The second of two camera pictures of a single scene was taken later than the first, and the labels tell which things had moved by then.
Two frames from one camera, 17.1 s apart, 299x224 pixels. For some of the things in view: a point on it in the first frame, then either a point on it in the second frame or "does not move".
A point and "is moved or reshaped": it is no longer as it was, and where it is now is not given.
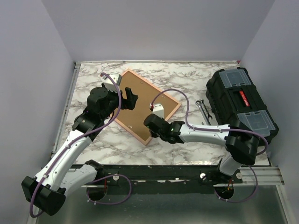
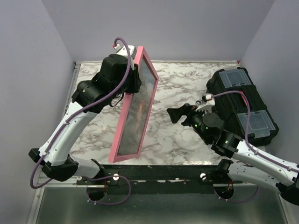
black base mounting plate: (164, 179) does not move
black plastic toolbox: (233, 95) does not move
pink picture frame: (132, 120) is moved or reshaped
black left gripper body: (113, 103) → (131, 84)
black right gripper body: (157, 135) → (194, 118)
